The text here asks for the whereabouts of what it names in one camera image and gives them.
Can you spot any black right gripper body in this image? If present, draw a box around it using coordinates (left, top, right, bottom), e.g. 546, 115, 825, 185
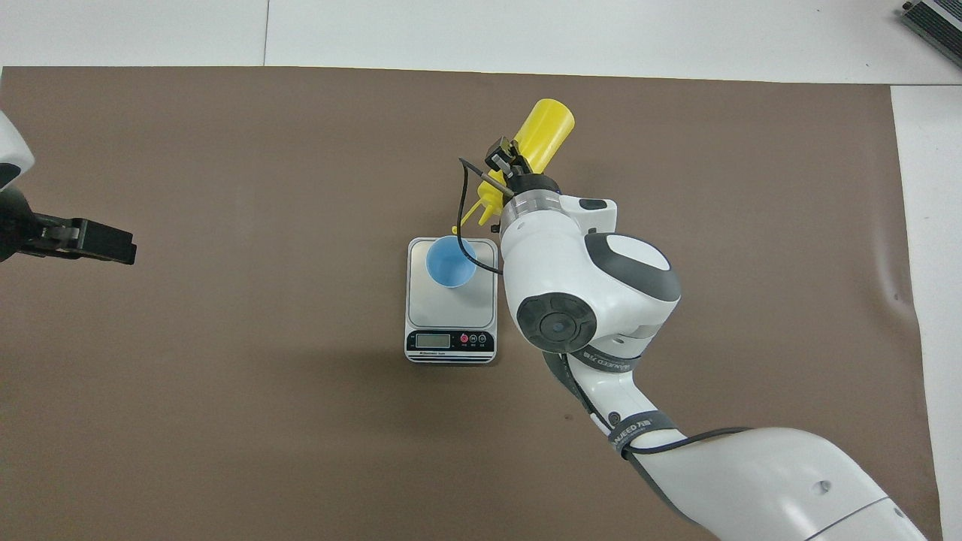
505, 171, 561, 199

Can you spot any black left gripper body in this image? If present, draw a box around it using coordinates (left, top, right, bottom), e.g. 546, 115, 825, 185
0, 186, 76, 262

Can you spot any yellow squeeze seasoning bottle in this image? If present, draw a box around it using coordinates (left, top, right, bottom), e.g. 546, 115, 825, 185
452, 98, 576, 235

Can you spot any light blue plastic cup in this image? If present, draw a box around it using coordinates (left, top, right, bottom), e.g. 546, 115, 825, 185
425, 235, 477, 289

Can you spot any silver digital kitchen scale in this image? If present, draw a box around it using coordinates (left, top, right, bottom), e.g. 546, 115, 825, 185
405, 237, 503, 365

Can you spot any brown table mat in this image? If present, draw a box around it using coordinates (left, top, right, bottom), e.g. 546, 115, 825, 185
0, 66, 944, 541

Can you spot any grey metal device box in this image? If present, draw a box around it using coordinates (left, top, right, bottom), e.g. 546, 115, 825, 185
900, 0, 962, 72

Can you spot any black velcro cable strap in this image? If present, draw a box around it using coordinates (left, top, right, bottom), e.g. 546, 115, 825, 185
606, 410, 688, 453
543, 349, 641, 375

